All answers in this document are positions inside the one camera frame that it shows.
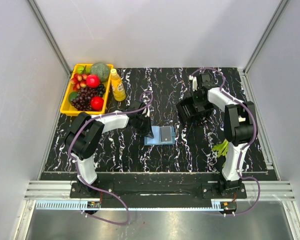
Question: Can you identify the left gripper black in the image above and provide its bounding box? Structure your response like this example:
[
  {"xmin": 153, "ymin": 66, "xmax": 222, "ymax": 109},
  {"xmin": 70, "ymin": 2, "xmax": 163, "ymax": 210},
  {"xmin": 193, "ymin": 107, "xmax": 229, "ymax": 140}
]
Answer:
[{"xmin": 134, "ymin": 114, "xmax": 154, "ymax": 139}]

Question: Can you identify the blue card holder wallet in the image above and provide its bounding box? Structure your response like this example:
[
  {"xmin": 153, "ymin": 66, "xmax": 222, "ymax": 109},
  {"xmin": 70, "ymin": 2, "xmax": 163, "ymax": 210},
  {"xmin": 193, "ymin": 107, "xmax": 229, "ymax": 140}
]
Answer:
[{"xmin": 144, "ymin": 126, "xmax": 176, "ymax": 146}]

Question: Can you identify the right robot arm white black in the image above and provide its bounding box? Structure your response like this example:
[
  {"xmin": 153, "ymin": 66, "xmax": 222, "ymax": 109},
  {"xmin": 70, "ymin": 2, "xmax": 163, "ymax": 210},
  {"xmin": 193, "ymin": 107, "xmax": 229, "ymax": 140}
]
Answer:
[{"xmin": 189, "ymin": 74, "xmax": 258, "ymax": 198}]

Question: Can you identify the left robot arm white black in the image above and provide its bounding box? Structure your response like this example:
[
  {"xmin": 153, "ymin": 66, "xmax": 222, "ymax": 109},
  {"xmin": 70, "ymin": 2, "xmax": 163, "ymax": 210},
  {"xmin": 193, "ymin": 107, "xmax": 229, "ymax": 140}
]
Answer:
[{"xmin": 64, "ymin": 100, "xmax": 154, "ymax": 198}]

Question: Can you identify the black card box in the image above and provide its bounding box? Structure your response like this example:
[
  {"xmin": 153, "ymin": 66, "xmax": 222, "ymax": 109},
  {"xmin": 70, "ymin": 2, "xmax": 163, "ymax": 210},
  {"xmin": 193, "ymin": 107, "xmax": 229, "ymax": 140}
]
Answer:
[{"xmin": 176, "ymin": 96, "xmax": 214, "ymax": 124}]

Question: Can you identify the yellow juice bottle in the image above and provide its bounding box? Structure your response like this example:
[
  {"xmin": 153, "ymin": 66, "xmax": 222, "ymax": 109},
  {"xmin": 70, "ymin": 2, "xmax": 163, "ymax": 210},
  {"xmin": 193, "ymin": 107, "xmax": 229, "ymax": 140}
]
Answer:
[{"xmin": 110, "ymin": 68, "xmax": 126, "ymax": 102}]

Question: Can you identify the red apple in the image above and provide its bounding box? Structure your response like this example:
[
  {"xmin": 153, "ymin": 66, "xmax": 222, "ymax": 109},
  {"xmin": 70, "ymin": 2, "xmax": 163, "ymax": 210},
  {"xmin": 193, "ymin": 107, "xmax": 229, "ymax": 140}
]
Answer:
[{"xmin": 90, "ymin": 96, "xmax": 104, "ymax": 112}]

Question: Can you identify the dark purple grape bunch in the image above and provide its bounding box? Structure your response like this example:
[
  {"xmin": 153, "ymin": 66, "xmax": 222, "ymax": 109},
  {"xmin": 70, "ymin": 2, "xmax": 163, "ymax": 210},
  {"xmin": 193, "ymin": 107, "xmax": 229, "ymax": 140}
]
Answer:
[{"xmin": 70, "ymin": 83, "xmax": 106, "ymax": 111}]

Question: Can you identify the green melon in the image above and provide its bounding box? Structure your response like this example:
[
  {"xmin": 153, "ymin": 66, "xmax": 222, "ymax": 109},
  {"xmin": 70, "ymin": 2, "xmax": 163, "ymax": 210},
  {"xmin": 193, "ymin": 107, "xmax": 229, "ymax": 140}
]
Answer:
[{"xmin": 90, "ymin": 62, "xmax": 111, "ymax": 83}]

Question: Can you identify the white celery stalk with leaves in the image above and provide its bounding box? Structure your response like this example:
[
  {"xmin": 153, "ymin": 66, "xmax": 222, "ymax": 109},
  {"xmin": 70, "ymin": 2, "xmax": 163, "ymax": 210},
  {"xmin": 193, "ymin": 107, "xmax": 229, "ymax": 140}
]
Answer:
[{"xmin": 212, "ymin": 116, "xmax": 247, "ymax": 168}]

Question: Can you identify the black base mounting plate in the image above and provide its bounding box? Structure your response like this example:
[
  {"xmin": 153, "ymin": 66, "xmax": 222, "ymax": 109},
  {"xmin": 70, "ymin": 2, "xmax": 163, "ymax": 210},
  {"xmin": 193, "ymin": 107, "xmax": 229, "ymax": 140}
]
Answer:
[{"xmin": 69, "ymin": 171, "xmax": 248, "ymax": 201}]

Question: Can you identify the green avocado fruit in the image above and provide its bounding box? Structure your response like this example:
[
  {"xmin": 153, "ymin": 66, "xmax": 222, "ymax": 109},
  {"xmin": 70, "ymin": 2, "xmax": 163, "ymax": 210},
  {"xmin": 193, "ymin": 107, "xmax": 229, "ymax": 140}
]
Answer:
[{"xmin": 68, "ymin": 91, "xmax": 79, "ymax": 103}]

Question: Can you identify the small red fruit cluster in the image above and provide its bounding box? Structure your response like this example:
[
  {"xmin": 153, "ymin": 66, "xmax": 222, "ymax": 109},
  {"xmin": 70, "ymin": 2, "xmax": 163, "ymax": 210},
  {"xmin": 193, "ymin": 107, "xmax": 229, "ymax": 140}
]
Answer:
[{"xmin": 70, "ymin": 73, "xmax": 88, "ymax": 92}]

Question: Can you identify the yellow plastic tray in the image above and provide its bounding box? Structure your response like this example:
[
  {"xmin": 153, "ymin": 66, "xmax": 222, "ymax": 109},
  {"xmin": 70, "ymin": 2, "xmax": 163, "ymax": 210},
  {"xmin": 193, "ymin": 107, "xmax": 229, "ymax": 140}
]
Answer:
[{"xmin": 60, "ymin": 63, "xmax": 111, "ymax": 117}]

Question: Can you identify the green lime fruit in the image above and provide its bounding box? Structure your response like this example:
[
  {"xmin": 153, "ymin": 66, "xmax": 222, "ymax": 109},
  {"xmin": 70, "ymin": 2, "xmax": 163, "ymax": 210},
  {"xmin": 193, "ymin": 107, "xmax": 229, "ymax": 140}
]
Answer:
[{"xmin": 77, "ymin": 65, "xmax": 87, "ymax": 75}]

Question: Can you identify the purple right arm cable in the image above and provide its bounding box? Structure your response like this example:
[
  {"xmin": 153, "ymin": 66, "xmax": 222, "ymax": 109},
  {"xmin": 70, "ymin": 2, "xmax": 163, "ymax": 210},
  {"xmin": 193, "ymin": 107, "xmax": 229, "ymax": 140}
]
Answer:
[{"xmin": 189, "ymin": 67, "xmax": 261, "ymax": 216}]

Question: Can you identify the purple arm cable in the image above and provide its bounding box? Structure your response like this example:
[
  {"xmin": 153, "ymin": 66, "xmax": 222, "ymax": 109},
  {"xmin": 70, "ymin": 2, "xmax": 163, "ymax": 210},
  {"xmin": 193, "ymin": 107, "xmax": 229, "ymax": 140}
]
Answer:
[
  {"xmin": 67, "ymin": 90, "xmax": 154, "ymax": 226},
  {"xmin": 189, "ymin": 67, "xmax": 261, "ymax": 216}
]

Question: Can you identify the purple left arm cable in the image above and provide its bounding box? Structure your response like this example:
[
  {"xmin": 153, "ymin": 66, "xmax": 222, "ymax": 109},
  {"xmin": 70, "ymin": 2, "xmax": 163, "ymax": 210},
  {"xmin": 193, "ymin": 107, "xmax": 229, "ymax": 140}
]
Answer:
[{"xmin": 67, "ymin": 90, "xmax": 154, "ymax": 226}]

